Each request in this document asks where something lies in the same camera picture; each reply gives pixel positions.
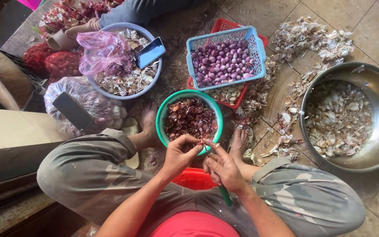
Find person's right hand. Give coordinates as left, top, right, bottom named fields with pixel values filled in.
left=202, top=138, right=248, bottom=195

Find person's left hand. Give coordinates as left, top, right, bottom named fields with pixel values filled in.
left=163, top=134, right=205, bottom=181

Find green handled paring knife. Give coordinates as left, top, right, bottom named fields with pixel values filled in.
left=204, top=145, right=233, bottom=208

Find red plastic stool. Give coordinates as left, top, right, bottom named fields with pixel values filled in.
left=171, top=167, right=218, bottom=191

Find person's right foot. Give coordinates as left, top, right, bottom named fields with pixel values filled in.
left=228, top=128, right=251, bottom=165

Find person's left foot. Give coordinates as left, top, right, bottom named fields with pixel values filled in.
left=128, top=102, right=164, bottom=153

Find pile of red shallot peels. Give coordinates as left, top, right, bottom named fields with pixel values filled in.
left=164, top=97, right=218, bottom=141

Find green plastic bowl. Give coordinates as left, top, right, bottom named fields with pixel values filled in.
left=156, top=90, right=224, bottom=156

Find person's right beige sandal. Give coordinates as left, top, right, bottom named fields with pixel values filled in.
left=227, top=124, right=256, bottom=162

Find person's left beige sandal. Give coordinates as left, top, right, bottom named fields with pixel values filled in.
left=121, top=117, right=141, bottom=170

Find person's red shirt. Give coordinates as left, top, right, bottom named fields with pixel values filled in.
left=149, top=211, right=241, bottom=237

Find pile of peeled garlic cloves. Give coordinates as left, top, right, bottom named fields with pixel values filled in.
left=209, top=84, right=247, bottom=106

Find clear plastic bag of garlic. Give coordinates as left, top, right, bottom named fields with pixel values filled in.
left=44, top=76, right=128, bottom=138

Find garlic peels in plastic basin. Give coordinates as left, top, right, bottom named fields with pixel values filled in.
left=94, top=29, right=159, bottom=97

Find person's camouflage trousers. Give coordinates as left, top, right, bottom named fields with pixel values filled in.
left=36, top=128, right=366, bottom=237

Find pile of peeled purple shallots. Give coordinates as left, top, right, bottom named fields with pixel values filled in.
left=191, top=40, right=255, bottom=89

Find smartphone with lit screen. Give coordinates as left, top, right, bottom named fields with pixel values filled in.
left=135, top=36, right=166, bottom=70

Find blue plastic basket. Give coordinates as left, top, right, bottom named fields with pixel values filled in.
left=186, top=26, right=267, bottom=91

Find smartphone with dark screen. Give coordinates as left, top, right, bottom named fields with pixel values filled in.
left=52, top=92, right=95, bottom=131

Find garlic peels in steel bowl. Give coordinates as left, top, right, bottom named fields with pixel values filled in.
left=304, top=80, right=374, bottom=158

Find pink plastic bag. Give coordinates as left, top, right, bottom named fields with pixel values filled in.
left=76, top=31, right=134, bottom=77

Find red plastic basket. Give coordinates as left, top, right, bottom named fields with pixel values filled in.
left=186, top=18, right=269, bottom=109

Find grey-blue plastic basin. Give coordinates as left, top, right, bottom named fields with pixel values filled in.
left=85, top=22, right=163, bottom=100

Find red mesh sack of shallots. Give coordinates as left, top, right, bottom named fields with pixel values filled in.
left=45, top=51, right=83, bottom=78
left=23, top=42, right=58, bottom=75

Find heap of garlic peels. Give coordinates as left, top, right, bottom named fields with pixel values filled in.
left=234, top=16, right=355, bottom=167

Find heap of unpeeled shallots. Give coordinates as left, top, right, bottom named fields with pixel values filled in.
left=39, top=0, right=125, bottom=37

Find pink plastic container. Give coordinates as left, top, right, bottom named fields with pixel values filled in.
left=15, top=0, right=43, bottom=11

